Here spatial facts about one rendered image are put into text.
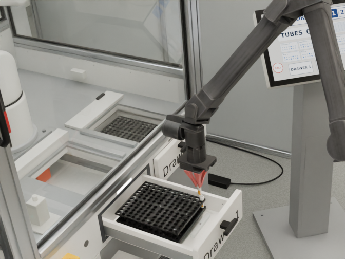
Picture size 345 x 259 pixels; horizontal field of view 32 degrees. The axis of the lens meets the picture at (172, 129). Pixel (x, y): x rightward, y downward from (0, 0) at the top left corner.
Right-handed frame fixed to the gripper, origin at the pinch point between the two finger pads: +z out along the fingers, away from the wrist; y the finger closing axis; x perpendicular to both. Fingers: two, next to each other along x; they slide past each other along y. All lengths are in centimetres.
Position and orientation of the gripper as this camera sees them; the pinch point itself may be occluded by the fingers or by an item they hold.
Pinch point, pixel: (198, 184)
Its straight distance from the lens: 180.6
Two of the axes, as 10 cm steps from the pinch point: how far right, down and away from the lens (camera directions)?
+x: 5.4, -4.6, 7.0
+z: 0.9, 8.6, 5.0
